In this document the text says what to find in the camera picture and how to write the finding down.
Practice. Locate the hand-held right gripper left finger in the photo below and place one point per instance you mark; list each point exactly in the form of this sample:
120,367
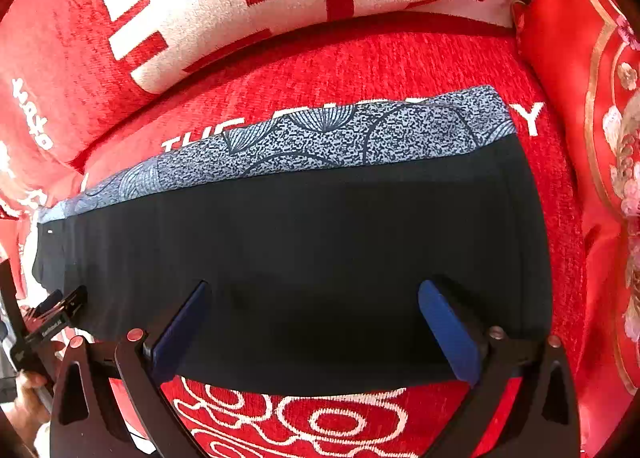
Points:
180,325

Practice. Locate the black pants with patterned waistband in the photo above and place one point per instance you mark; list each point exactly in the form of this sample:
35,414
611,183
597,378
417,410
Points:
300,248

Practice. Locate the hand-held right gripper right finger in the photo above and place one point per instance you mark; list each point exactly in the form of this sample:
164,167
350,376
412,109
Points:
447,330

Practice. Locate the person's left hand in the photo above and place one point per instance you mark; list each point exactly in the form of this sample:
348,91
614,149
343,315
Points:
30,400

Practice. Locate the red embroidered floral cushion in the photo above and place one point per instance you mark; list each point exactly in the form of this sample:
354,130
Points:
590,138

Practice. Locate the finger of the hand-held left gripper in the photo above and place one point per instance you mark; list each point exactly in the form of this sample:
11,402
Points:
67,302

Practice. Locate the red blanket with white print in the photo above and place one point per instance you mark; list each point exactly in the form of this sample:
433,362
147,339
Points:
350,58

